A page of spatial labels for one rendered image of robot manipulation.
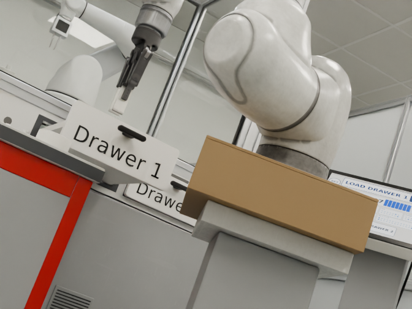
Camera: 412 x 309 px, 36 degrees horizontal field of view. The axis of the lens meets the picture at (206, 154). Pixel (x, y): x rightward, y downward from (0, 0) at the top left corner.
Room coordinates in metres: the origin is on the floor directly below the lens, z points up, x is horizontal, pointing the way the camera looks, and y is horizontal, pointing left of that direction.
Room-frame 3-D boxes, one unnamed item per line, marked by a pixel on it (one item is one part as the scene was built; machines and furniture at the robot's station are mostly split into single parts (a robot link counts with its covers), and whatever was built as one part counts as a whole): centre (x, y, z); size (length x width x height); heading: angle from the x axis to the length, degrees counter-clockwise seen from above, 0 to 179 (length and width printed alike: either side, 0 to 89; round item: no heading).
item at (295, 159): (1.28, -0.19, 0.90); 0.22 x 0.18 x 0.06; 100
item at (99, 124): (1.50, 0.20, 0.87); 0.29 x 0.02 x 0.11; 116
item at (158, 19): (1.59, 0.25, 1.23); 0.09 x 0.09 x 0.06
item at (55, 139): (1.28, 0.30, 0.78); 0.07 x 0.07 x 0.04
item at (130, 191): (1.93, 0.05, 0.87); 0.29 x 0.02 x 0.11; 116
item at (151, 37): (1.59, 0.25, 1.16); 0.08 x 0.07 x 0.09; 26
